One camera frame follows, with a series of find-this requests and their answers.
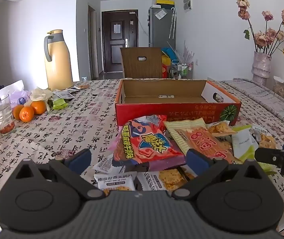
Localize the white grey snack packet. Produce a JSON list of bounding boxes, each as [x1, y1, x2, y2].
[[94, 173, 136, 196]]

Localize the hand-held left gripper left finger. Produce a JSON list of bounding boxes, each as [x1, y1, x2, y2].
[[13, 149, 106, 200]]

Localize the blue plastic item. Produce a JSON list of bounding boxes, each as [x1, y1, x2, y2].
[[160, 47, 180, 61]]

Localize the pink ribbed vase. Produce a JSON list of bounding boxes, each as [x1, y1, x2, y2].
[[251, 51, 272, 85]]

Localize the grey patterned cloth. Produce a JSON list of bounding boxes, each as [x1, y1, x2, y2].
[[222, 78, 284, 140]]

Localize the clear glass cup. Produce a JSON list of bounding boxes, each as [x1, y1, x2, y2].
[[0, 95, 16, 136]]

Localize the white hanging umbrella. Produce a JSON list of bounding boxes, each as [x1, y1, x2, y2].
[[169, 7, 177, 39]]

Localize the dried pink rose bouquet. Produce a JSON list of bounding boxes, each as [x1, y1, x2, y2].
[[236, 0, 284, 55]]

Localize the white green snack packet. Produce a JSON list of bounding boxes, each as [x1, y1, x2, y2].
[[232, 126, 257, 162]]

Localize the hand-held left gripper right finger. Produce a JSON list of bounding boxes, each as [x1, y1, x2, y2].
[[172, 149, 263, 201]]

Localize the small cracker snack packet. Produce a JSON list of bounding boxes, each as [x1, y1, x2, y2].
[[207, 121, 237, 137]]

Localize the white purple plastic bag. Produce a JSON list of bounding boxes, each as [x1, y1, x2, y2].
[[0, 80, 31, 109]]

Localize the brown side door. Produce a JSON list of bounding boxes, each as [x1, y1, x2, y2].
[[88, 4, 100, 80]]

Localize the yellow red bag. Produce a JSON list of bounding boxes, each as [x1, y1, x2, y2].
[[161, 55, 172, 78]]

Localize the cream rubber gloves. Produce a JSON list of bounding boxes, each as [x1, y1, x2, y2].
[[23, 88, 54, 111]]

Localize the dark brown entrance door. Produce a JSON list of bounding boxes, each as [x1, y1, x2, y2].
[[101, 10, 139, 73]]

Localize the paper sheet on refrigerator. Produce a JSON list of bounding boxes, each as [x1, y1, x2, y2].
[[154, 8, 167, 20]]

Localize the metal storage cart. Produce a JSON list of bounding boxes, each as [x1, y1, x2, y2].
[[170, 60, 194, 79]]

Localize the red blue chip bag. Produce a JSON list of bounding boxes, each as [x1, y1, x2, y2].
[[112, 115, 186, 167]]

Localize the glass storage jar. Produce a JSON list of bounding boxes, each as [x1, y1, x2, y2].
[[272, 76, 284, 100]]

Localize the grey refrigerator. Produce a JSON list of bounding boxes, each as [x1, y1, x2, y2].
[[148, 6, 176, 49]]

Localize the white black sachet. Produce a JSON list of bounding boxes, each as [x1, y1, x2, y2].
[[53, 90, 76, 101]]

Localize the yellow orange striped snack packet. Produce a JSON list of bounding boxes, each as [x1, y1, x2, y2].
[[164, 118, 243, 165]]

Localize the pink feathery decoration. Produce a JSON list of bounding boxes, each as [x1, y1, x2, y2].
[[179, 42, 193, 63]]

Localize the red cardboard box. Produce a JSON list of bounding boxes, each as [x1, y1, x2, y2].
[[115, 78, 242, 130]]

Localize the cream thermos jug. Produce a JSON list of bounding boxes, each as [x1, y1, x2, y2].
[[44, 29, 74, 91]]

